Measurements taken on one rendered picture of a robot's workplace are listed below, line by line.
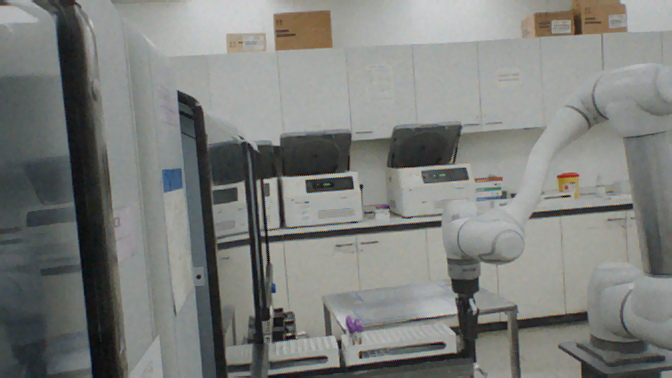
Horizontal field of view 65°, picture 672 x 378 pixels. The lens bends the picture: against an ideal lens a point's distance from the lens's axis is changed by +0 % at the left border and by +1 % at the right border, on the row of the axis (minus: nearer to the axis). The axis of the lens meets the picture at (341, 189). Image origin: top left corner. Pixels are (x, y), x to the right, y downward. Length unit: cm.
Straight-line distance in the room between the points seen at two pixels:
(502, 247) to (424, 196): 259
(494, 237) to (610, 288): 57
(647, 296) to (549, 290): 269
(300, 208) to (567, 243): 200
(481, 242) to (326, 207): 250
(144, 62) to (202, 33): 412
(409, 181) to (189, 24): 212
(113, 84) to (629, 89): 135
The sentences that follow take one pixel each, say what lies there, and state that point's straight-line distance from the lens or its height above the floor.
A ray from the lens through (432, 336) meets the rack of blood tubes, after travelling 147.
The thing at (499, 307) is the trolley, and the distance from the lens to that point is 188.
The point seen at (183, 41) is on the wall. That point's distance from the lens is 447.
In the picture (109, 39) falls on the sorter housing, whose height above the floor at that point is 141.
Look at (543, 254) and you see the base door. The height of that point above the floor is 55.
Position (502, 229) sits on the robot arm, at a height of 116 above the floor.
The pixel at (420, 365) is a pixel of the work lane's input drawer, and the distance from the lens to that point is 146.
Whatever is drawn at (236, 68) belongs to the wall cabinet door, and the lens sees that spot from 403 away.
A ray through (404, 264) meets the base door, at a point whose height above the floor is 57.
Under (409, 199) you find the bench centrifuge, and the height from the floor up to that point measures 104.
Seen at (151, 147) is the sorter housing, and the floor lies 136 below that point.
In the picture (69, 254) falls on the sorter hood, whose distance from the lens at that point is 17.
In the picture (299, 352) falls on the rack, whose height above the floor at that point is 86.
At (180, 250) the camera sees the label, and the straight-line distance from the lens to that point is 40.
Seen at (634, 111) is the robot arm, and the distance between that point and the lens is 151.
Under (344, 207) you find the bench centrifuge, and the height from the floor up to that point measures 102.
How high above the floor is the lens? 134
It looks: 3 degrees down
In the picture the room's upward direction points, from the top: 4 degrees counter-clockwise
